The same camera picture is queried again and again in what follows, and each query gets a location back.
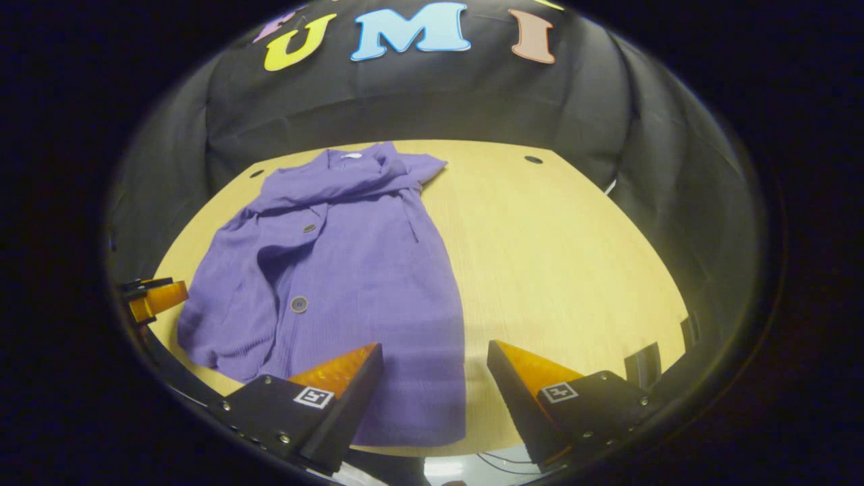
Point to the purple button shirt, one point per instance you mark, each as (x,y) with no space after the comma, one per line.
(351,283)

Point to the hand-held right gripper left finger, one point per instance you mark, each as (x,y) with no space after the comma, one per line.
(344,412)

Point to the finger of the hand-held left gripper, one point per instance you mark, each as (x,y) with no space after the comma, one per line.
(158,298)

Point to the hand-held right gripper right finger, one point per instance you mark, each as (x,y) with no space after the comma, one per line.
(520,412)

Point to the black backdrop cloth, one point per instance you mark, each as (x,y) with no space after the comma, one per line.
(439,101)

